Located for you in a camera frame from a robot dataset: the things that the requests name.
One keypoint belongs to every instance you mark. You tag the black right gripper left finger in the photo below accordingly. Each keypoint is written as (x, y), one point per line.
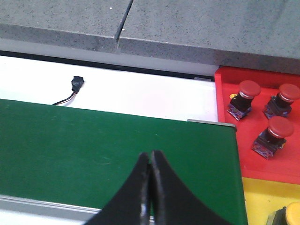
(131, 204)

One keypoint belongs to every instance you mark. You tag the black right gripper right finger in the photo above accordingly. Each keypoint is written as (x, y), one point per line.
(173, 203)

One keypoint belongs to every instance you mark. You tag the green conveyor belt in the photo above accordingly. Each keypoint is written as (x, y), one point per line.
(82, 157)

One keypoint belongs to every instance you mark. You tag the yellow plastic tray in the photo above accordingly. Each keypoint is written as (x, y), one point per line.
(263, 197)

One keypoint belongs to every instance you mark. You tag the red mushroom push button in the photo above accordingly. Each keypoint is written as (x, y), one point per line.
(241, 104)

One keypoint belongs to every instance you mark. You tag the grey stone countertop slab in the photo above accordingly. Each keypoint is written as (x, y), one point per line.
(93, 25)

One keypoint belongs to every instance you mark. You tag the grey stone slab right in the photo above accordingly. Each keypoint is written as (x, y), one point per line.
(256, 34)

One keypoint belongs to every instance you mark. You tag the aluminium conveyor side rail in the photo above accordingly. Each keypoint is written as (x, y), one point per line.
(15, 210)

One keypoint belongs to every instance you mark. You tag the black connector with cable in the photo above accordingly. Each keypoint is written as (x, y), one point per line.
(77, 83)

